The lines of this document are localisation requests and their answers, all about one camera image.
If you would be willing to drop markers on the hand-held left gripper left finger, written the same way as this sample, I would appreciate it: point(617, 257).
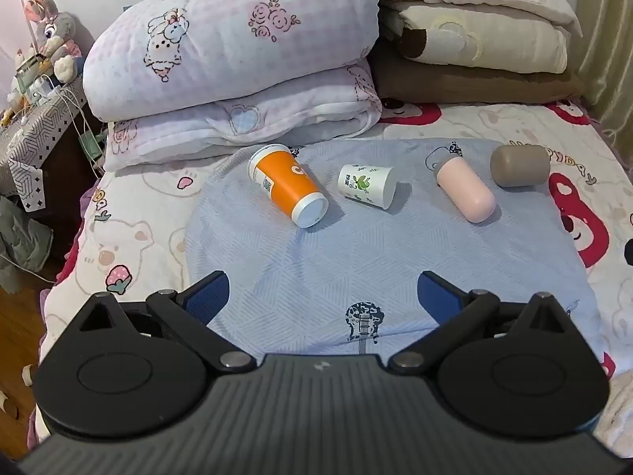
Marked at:
point(206, 297)

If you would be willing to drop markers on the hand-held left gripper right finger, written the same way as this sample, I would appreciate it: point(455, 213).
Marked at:
point(437, 297)

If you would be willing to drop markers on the pink bottle grey cap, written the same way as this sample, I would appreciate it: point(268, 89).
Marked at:
point(465, 188)

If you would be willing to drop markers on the white paper cup green print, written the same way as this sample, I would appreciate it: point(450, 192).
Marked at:
point(367, 185)

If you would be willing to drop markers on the orange paper cup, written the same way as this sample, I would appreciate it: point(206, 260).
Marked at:
point(287, 185)

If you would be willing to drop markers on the brown cup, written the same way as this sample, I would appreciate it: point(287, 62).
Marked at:
point(520, 166)

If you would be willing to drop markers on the light blue cloth guitar print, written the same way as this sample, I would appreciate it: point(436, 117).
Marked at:
point(376, 257)

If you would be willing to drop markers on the green face mask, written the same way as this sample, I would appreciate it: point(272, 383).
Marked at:
point(90, 146)

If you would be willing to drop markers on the grey cloth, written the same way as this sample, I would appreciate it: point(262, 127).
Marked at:
point(20, 242)

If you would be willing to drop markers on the brown folded blanket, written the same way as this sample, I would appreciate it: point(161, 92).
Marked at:
point(465, 84)

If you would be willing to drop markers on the pink checkered folded quilt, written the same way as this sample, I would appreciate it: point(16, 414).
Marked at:
point(232, 59)

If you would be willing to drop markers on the bedside table patterned cloth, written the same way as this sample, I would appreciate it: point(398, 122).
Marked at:
point(34, 128)

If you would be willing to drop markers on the cream folded blanket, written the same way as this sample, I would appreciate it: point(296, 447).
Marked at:
point(484, 39)

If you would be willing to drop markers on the grey plush rabbit toy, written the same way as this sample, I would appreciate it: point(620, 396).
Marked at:
point(54, 39)

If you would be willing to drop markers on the beige curtain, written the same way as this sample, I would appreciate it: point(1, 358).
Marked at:
point(609, 44)

